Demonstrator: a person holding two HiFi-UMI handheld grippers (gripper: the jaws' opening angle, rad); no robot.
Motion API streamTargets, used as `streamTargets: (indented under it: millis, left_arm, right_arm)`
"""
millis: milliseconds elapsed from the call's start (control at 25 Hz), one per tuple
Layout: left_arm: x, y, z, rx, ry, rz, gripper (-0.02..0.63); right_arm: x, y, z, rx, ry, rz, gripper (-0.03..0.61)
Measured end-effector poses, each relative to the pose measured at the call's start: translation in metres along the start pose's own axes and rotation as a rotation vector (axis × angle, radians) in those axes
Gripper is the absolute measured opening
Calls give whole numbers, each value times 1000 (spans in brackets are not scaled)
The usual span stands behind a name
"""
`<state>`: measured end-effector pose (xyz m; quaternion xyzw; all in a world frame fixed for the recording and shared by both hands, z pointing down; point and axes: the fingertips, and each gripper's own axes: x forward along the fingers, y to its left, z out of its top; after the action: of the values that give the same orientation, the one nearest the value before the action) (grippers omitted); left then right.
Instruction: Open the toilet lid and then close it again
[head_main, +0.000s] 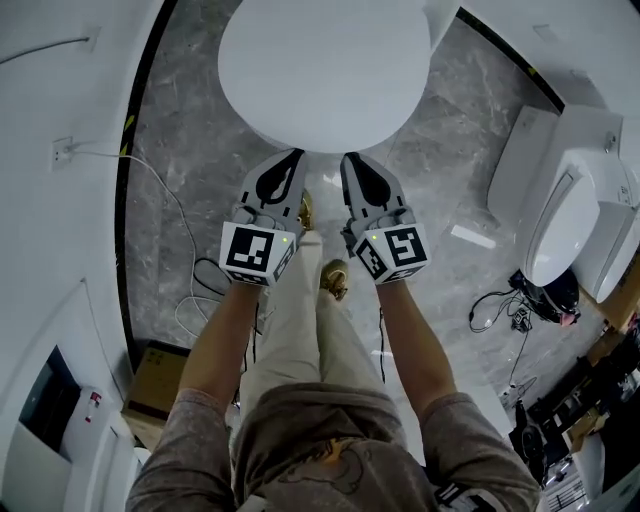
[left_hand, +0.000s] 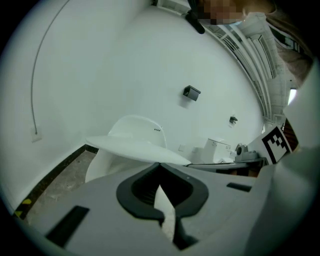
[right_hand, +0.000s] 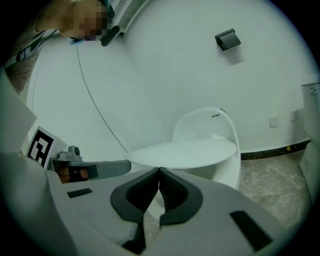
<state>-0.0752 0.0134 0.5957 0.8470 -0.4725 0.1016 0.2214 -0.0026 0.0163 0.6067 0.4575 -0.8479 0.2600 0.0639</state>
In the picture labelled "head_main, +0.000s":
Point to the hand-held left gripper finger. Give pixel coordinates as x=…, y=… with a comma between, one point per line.
x=300, y=192
x=272, y=180

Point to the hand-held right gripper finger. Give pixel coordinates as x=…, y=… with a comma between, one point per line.
x=372, y=182
x=347, y=185

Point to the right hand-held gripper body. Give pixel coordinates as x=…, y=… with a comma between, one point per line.
x=400, y=247

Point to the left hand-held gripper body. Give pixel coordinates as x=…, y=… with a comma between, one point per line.
x=247, y=250

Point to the person's left forearm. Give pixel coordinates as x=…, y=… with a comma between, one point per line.
x=220, y=345

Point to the person's right forearm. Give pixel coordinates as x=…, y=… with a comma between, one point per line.
x=415, y=345

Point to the white toilet with side panel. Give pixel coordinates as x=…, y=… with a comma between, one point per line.
x=555, y=210

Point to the white narrow toilet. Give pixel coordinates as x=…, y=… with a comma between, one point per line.
x=617, y=240

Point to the person's left olive shoe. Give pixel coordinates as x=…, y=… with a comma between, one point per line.
x=306, y=210

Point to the person's olive shoe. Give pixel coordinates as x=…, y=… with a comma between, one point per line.
x=306, y=210
x=334, y=277

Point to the person's right olive shoe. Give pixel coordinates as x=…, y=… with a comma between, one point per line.
x=334, y=277

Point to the beige trousers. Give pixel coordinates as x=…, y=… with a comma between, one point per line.
x=295, y=340

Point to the plain brown cardboard box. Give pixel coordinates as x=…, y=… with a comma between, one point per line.
x=155, y=380

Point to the black helmet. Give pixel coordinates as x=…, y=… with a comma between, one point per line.
x=555, y=300

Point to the white bottle with red label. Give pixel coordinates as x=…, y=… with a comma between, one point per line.
x=91, y=405

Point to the brown printed t-shirt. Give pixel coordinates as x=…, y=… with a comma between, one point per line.
x=325, y=465

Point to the brown cardboard box with print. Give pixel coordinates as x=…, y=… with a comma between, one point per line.
x=625, y=300

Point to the dark equipment pile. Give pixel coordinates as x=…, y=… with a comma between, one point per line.
x=575, y=400

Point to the dark framed window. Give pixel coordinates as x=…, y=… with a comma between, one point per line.
x=50, y=400

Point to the white wall socket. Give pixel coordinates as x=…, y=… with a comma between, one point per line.
x=63, y=152

